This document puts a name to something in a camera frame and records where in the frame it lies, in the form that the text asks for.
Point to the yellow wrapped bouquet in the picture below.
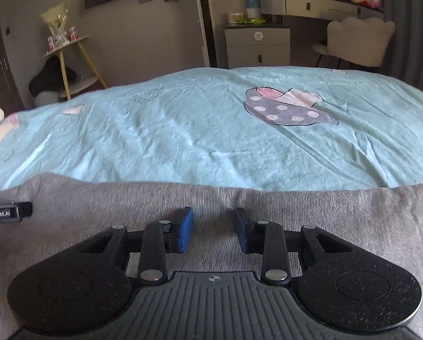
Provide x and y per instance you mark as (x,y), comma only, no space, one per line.
(57,16)

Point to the green packet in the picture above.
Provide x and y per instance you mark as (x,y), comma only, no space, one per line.
(252,21)

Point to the grey pants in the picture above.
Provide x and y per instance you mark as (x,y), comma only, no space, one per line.
(215,205)

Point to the grey nightstand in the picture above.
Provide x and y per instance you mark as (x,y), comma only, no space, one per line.
(257,47)

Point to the pink cup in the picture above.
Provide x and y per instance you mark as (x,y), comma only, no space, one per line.
(52,42)
(73,33)

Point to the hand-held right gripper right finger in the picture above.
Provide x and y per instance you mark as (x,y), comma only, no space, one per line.
(241,232)

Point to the black bag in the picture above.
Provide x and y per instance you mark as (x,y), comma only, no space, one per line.
(46,78)

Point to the round yellow-legged side table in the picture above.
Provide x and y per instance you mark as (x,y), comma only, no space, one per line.
(73,40)

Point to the blue white canister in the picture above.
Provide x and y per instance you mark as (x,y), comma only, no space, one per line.
(254,7)

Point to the grey dressing table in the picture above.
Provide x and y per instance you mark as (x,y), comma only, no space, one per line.
(303,5)

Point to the grey curtain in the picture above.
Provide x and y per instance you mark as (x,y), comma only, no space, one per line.
(409,24)

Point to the blue printed bed sheet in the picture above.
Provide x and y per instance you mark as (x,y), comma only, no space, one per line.
(197,131)

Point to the cream shell-back chair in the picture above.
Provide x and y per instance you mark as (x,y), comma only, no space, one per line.
(360,42)

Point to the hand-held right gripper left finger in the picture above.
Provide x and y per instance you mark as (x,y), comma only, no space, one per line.
(186,230)

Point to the white small box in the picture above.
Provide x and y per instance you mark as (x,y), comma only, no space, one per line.
(235,18)

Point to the white round bin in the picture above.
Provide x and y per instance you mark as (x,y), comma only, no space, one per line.
(46,98)

